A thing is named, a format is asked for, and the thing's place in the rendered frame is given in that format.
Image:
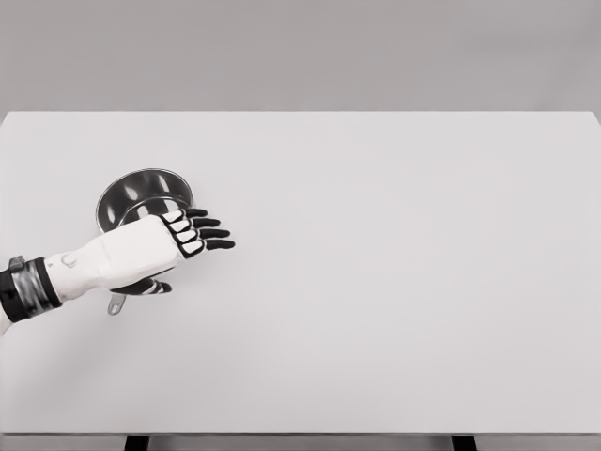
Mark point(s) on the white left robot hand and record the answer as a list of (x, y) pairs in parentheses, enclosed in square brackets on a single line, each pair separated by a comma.
[(141, 249)]

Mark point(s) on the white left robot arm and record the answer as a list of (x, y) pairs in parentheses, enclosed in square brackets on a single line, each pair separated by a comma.
[(56, 272)]

